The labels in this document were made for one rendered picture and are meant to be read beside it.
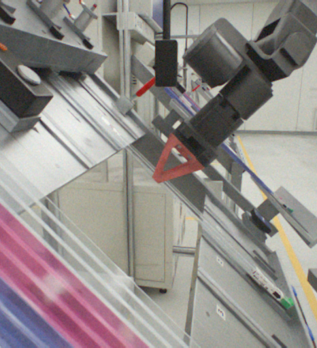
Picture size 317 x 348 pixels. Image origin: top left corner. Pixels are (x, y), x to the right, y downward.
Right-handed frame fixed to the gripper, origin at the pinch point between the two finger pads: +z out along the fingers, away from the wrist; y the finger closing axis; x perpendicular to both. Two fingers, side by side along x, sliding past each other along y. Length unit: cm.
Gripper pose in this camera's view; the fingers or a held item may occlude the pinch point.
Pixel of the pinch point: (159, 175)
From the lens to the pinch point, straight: 48.4
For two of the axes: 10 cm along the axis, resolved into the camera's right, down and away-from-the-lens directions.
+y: -1.7, 2.4, -9.5
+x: 7.0, 7.1, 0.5
